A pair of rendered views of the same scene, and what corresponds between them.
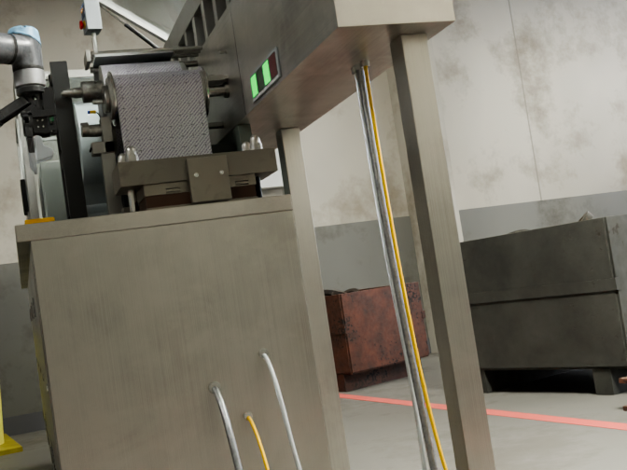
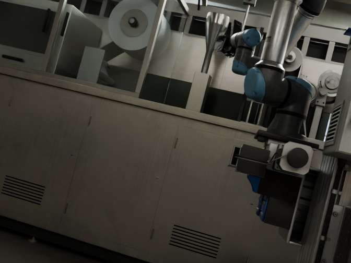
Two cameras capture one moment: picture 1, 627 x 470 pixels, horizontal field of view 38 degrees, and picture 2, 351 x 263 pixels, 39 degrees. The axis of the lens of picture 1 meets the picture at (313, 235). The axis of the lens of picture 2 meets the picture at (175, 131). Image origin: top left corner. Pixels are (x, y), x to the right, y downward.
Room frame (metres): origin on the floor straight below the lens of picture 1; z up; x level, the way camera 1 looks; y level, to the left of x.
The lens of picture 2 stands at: (1.65, 3.13, 0.63)
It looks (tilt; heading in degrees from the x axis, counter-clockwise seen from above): 3 degrees up; 302
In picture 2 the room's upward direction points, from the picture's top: 15 degrees clockwise
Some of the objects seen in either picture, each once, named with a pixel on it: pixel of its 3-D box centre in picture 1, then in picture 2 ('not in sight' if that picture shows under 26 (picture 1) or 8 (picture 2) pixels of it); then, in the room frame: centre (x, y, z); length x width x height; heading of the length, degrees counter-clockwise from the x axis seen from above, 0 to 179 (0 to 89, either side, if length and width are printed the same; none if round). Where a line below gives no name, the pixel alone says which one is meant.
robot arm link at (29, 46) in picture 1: (24, 50); not in sight; (2.20, 0.64, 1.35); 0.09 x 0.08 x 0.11; 141
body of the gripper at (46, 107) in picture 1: (36, 113); not in sight; (2.21, 0.63, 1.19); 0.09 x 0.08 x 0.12; 108
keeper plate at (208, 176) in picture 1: (208, 178); not in sight; (2.22, 0.24, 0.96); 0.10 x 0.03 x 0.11; 108
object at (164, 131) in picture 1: (166, 139); not in sight; (2.40, 0.35, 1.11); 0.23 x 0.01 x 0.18; 108
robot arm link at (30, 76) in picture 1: (30, 81); not in sight; (2.21, 0.64, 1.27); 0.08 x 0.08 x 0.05
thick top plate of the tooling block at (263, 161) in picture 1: (194, 172); not in sight; (2.30, 0.28, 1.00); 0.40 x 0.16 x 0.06; 108
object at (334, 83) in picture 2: (107, 99); (331, 82); (2.42, 0.50, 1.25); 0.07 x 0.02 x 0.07; 18
